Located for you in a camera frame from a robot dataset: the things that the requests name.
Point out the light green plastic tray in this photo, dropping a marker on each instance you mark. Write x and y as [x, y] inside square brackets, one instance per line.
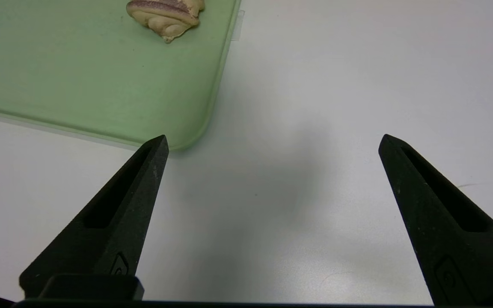
[101, 77]

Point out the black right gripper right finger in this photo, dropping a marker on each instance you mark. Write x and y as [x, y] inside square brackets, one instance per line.
[452, 256]

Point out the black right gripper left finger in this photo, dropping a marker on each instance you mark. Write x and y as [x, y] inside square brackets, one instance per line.
[114, 222]

